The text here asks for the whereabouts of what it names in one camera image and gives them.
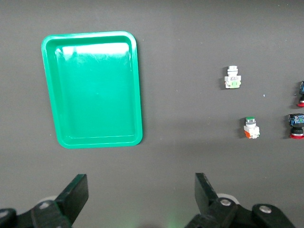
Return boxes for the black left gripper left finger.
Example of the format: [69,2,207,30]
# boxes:
[0,174,89,228]

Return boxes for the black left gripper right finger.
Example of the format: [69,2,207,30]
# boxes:
[184,172,297,228]

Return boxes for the red push button black base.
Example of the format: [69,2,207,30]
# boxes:
[288,113,304,139]
[296,80,304,107]

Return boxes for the green button white orange base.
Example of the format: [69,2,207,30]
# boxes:
[243,116,260,140]

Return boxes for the green plastic tray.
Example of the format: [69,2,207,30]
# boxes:
[40,30,143,149]

